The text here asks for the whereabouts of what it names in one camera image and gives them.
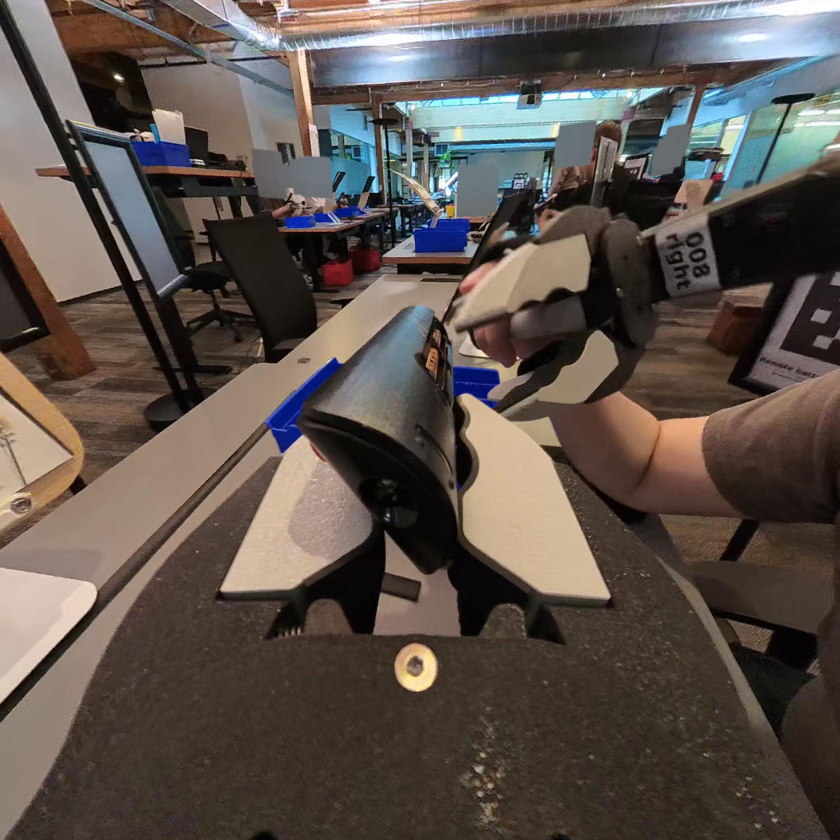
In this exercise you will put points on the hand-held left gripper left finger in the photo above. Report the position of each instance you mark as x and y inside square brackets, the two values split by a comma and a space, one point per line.
[289, 538]

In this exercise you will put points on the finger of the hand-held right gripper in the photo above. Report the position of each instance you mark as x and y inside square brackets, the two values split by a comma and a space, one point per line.
[532, 278]
[578, 374]

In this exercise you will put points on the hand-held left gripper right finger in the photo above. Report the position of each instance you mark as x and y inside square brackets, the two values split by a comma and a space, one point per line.
[532, 525]

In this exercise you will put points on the orange black battery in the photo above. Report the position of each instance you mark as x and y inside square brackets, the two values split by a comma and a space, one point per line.
[435, 355]

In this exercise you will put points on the black remote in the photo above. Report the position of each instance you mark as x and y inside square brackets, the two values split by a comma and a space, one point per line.
[381, 420]

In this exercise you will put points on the person's right forearm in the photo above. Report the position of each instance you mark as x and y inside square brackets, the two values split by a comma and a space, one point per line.
[630, 453]

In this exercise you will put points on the person's right hand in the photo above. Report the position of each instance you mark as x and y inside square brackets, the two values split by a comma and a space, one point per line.
[492, 344]

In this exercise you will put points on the brown cardboard box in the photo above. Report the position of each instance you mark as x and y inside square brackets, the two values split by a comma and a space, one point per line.
[742, 322]

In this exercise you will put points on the blue storage box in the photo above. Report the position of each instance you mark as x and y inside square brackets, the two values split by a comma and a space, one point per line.
[442, 238]
[160, 154]

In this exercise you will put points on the black framed marker sign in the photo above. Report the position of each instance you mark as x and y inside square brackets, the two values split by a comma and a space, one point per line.
[801, 335]

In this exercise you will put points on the blue plastic bin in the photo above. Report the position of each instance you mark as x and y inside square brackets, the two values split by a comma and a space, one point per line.
[295, 414]

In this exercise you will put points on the red bin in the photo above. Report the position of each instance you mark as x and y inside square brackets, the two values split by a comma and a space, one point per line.
[337, 274]
[366, 260]

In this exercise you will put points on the person's grey shirt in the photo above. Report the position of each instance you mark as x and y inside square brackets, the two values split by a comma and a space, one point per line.
[781, 446]

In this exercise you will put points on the black office chair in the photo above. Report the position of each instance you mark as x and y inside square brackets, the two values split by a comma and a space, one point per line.
[263, 282]

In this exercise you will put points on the instruction sheet on stand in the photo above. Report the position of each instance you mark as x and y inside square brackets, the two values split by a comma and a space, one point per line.
[33, 446]

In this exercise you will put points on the wooden pillar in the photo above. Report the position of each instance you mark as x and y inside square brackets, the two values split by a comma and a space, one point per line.
[46, 322]

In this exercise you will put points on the black floor sign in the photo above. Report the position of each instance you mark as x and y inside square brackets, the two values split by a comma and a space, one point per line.
[16, 302]

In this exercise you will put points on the black display panel stand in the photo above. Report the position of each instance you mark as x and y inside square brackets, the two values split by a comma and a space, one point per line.
[125, 210]

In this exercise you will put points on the black pole stand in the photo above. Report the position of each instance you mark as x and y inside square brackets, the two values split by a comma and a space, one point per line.
[79, 184]

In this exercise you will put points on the wooden background desk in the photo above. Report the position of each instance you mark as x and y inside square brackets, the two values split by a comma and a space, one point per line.
[92, 172]

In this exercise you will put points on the silver air duct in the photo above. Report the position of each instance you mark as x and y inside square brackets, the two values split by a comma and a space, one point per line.
[394, 26]

